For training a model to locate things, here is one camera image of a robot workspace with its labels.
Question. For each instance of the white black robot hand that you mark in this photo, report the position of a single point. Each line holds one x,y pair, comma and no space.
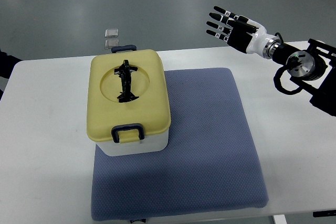
241,33

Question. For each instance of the yellow storage box lid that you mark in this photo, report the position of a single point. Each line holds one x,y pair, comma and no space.
127,97

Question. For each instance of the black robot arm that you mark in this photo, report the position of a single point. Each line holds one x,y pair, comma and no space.
312,70

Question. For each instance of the white storage box base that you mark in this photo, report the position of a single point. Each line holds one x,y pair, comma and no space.
151,143

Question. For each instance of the upper clear plastic square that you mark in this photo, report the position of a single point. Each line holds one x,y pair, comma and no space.
111,32

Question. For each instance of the blue textured cushion mat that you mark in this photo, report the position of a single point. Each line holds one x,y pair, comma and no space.
210,162

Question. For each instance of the black table control panel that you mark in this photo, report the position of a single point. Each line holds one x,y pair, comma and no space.
327,213

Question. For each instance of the dark object at left edge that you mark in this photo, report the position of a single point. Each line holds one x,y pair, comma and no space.
8,63

